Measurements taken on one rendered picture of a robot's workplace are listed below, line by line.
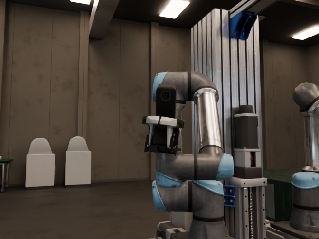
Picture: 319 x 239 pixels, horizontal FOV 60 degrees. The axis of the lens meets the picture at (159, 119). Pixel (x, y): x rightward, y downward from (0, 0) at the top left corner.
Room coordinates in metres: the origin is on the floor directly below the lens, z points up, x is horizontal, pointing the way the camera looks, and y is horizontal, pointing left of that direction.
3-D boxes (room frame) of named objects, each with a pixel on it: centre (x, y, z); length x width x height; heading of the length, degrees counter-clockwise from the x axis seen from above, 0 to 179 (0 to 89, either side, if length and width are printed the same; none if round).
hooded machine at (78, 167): (9.13, 2.66, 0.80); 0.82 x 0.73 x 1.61; 110
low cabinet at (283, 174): (5.38, -2.67, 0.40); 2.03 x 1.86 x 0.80; 107
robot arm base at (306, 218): (1.24, -0.65, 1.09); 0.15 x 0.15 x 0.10
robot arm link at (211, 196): (1.07, -0.18, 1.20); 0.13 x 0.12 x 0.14; 85
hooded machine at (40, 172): (8.76, 3.72, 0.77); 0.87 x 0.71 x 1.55; 110
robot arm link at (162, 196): (1.08, -0.05, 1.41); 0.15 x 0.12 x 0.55; 85
